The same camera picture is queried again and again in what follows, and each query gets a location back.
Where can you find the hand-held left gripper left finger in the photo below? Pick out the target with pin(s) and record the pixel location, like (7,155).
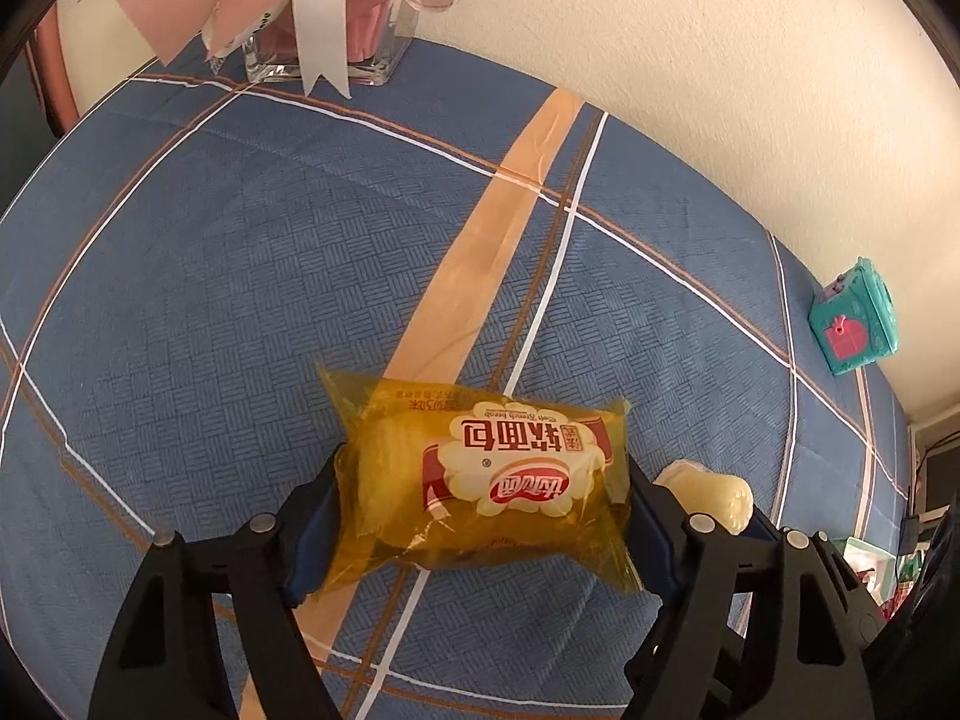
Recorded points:
(311,532)

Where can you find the white wooden shelf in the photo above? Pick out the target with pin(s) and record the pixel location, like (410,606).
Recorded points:
(934,457)

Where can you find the teal shallow cardboard box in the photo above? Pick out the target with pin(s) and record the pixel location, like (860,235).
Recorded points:
(877,555)

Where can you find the yellow bread packet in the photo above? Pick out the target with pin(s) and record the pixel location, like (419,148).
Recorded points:
(480,487)

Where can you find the square glass vase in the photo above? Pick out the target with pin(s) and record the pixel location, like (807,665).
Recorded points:
(367,45)

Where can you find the teal toy chest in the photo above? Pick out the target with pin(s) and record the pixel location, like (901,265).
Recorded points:
(855,315)

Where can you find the pink chair back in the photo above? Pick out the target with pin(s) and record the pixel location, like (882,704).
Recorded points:
(49,82)

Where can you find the pale wrapped bun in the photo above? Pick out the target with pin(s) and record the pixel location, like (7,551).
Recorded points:
(712,495)

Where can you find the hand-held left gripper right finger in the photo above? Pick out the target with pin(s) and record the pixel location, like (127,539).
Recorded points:
(652,532)

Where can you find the blue plaid tablecloth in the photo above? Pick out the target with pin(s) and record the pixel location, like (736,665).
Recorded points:
(225,277)

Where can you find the black power adapter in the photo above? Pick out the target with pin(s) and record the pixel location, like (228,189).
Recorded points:
(910,531)

